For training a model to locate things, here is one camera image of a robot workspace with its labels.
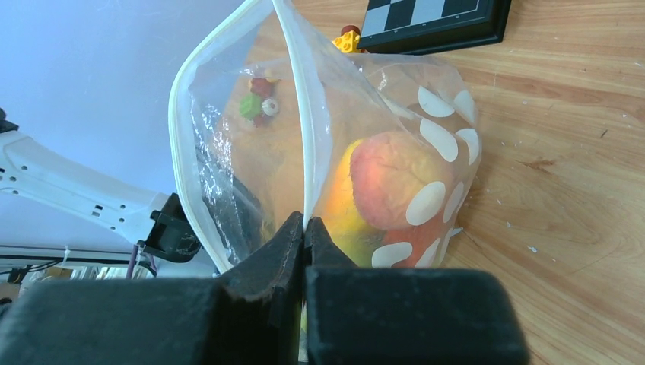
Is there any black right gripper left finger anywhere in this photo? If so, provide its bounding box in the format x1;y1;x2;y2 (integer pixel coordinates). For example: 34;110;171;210
1;212;304;364

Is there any yellow toy brick car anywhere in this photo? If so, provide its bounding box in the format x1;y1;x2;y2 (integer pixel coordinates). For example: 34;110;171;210
332;24;365;53

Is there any yellow mango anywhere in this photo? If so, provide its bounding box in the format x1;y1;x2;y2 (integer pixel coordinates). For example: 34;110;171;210
320;139;384;268

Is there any clear dotted zip bag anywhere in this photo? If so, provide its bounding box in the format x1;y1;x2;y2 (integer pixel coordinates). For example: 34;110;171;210
168;1;482;271

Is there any black white checkerboard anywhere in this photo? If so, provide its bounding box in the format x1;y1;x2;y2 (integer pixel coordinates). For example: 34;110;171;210
359;0;511;55

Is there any pink peach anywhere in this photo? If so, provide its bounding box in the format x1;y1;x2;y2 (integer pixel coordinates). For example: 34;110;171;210
350;132;455;230

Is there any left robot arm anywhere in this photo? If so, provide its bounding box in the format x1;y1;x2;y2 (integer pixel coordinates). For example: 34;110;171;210
1;113;201;263

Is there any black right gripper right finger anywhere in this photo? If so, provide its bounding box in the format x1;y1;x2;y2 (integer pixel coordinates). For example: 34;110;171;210
304;217;529;364

